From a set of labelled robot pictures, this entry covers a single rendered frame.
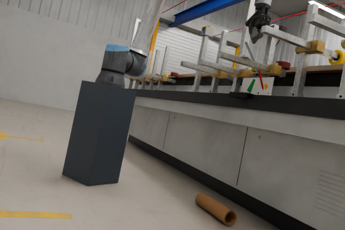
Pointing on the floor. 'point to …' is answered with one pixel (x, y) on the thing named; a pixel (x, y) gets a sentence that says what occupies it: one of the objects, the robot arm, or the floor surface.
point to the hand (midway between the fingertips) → (252, 41)
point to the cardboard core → (216, 209)
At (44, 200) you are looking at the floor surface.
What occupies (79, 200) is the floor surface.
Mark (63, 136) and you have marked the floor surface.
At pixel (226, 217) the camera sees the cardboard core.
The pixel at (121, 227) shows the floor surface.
